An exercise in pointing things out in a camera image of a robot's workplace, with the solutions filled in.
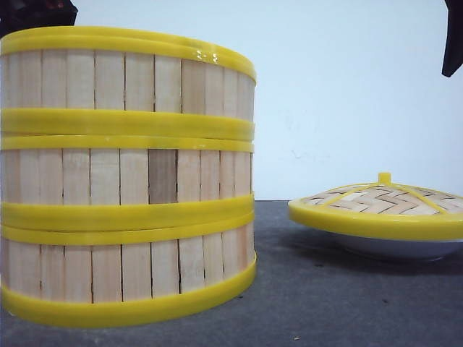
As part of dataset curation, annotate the white plate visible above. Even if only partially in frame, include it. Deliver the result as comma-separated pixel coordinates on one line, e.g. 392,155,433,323
330,233,462,262

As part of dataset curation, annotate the woven bamboo steamer lid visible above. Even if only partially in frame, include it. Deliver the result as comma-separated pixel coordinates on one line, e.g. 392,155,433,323
288,172,462,242

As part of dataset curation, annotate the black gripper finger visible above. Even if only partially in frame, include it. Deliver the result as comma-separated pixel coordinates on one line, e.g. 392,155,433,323
441,0,463,77

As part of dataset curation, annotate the bamboo steamer basket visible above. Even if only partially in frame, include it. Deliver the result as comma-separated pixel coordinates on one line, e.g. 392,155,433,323
1,148,254,244
1,26,255,152
2,223,257,328

